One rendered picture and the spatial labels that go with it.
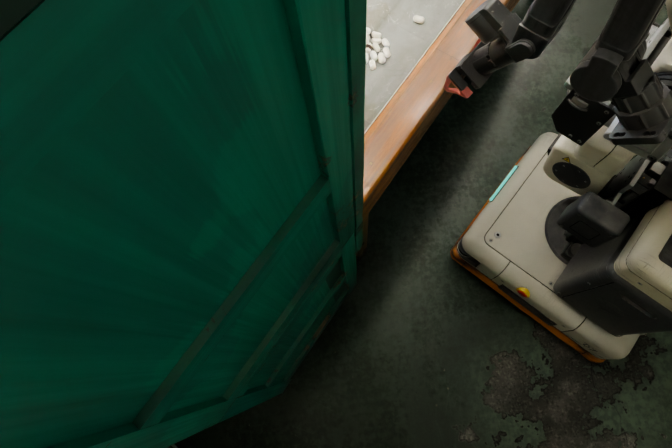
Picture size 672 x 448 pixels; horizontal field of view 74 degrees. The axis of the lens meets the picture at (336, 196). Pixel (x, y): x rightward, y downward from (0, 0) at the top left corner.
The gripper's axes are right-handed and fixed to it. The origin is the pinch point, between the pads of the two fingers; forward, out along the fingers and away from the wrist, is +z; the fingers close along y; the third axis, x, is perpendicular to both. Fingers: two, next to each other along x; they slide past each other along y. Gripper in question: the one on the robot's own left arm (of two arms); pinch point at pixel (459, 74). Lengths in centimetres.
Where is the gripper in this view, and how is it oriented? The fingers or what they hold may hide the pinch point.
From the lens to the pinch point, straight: 111.8
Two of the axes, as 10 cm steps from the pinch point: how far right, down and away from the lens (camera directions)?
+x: 7.1, 6.8, 2.0
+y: -6.4, 7.4, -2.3
